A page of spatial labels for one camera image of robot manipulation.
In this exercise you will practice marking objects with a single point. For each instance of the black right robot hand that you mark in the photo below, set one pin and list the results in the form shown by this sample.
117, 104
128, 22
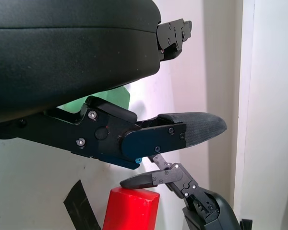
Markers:
172, 176

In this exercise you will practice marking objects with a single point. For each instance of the green wooden block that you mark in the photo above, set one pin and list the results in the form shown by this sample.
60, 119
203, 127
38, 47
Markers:
117, 98

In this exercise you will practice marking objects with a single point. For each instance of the red wooden block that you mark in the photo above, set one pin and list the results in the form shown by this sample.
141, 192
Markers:
129, 208

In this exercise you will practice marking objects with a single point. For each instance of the black tape patch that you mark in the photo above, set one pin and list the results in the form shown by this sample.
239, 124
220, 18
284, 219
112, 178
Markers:
79, 206

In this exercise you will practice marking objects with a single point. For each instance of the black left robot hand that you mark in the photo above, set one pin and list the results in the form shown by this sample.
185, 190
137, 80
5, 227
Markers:
62, 60

